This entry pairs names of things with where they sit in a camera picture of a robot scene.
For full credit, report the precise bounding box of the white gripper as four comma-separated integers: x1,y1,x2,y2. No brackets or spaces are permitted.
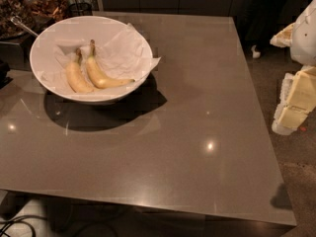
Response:
270,0,316,135

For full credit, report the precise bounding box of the yellow banana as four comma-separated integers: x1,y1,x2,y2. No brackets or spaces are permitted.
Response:
86,39,133,89
65,48,95,93

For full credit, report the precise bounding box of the glass bowl of nuts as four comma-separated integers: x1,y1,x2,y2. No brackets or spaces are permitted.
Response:
0,0,36,40

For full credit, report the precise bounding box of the white paper napkin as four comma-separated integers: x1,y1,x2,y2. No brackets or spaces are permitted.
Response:
39,24,159,101

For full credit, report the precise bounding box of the glass jar of snacks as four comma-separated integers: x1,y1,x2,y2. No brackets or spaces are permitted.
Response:
28,0,68,22

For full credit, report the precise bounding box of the black object at left edge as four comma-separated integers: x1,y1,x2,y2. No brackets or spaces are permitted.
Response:
0,60,12,89

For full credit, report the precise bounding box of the black wire cup holder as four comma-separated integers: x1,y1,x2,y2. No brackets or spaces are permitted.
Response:
68,0,92,17

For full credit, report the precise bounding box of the metal spoon handle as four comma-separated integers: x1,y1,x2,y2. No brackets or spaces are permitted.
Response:
11,16,39,38

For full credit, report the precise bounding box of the black floor cable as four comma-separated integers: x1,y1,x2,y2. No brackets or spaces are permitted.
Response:
0,214,38,237

